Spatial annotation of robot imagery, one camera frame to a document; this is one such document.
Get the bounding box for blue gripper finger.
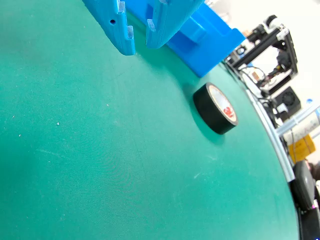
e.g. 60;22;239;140
81;0;137;56
145;0;206;50

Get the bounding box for black tape roll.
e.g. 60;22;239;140
192;81;239;136

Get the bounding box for blue plastic box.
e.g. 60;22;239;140
124;0;247;78

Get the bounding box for black fan box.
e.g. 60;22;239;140
271;86;302;122

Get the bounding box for green table mat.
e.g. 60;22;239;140
0;0;301;240

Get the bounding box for yellow packet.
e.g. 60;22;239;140
287;133;317;165

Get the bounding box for black rounded chair back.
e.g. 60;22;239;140
291;159;320;240

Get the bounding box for black frame 3D printer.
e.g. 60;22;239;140
224;14;300;97

